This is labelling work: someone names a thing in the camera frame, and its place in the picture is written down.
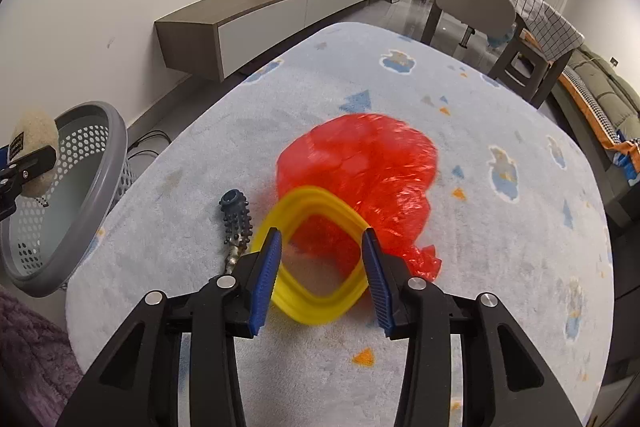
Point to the beige round fluffy pad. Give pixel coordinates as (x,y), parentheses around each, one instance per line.
(35,127)

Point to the red plastic bag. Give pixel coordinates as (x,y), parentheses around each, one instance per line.
(360,167)

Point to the green sofa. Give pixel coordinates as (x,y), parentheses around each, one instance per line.
(600,82)

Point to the purple fluffy cloth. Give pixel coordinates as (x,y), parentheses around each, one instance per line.
(35,357)

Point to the dark spiked roller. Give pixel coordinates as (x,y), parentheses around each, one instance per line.
(237,222)

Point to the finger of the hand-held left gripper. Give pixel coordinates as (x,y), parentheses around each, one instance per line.
(35,161)

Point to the grey dining chair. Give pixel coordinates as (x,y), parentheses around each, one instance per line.
(470,2)

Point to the light blue fluffy rug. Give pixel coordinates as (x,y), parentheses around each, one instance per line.
(500,257)

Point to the small blue cloth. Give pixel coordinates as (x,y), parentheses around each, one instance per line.
(500,41)

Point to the houndstooth orange-edged blanket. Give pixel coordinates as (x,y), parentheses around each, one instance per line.
(590,107)

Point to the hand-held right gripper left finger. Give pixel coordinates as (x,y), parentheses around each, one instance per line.
(267,282)

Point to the table with checkered cloth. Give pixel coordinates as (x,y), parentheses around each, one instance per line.
(550,27)

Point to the grey perforated plastic basket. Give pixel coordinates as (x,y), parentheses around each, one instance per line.
(116,157)

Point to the grey stool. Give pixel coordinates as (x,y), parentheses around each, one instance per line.
(520,57)

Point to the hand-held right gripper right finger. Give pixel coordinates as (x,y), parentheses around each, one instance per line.
(377,282)

